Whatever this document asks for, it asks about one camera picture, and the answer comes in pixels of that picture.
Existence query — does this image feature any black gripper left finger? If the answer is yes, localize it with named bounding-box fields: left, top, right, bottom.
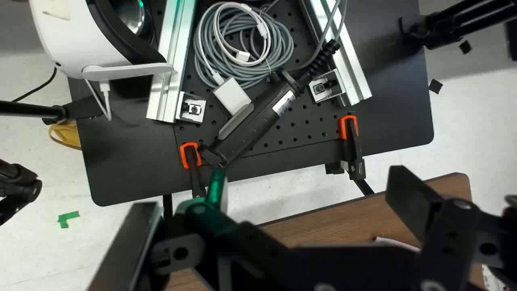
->
left=203, top=169, right=229, bottom=210

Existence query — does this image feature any white charger plug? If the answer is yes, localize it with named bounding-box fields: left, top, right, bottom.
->
left=211, top=75, right=255, bottom=116

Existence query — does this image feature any black cylindrical cable connector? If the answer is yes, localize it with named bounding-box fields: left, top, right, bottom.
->
left=198, top=37, right=342, bottom=169

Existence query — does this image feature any black tripod leg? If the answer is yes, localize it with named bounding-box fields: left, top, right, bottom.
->
left=0, top=98, right=103, bottom=122
left=397, top=0, right=517, bottom=51

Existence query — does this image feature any yellow tape roll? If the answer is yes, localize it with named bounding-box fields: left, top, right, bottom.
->
left=46, top=119, right=84, bottom=150

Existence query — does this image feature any coiled grey cable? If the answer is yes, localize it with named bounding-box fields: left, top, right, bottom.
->
left=192, top=0, right=297, bottom=90

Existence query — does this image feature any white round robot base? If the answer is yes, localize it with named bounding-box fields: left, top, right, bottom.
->
left=27, top=0, right=176, bottom=82

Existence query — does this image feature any aluminium extrusion rail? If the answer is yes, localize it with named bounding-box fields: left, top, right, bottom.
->
left=298, top=0, right=374, bottom=106
left=145, top=0, right=197, bottom=124

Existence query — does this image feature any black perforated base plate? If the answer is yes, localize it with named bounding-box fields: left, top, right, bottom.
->
left=67, top=0, right=436, bottom=208

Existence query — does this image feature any silver metal mount bar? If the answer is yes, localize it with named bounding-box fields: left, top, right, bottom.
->
left=87, top=200, right=164, bottom=291

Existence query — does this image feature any orange black clamp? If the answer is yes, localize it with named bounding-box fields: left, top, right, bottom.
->
left=177, top=140, right=206, bottom=197
left=324, top=114, right=376, bottom=197

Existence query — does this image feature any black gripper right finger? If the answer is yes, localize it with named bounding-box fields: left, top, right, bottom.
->
left=384, top=164, right=449, bottom=242

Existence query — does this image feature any black jointed stand foot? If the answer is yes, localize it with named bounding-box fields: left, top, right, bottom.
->
left=0, top=158, right=43, bottom=226

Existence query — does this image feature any silver rail end bracket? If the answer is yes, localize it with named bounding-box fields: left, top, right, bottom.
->
left=177, top=90, right=210, bottom=124
left=307, top=71, right=347, bottom=105

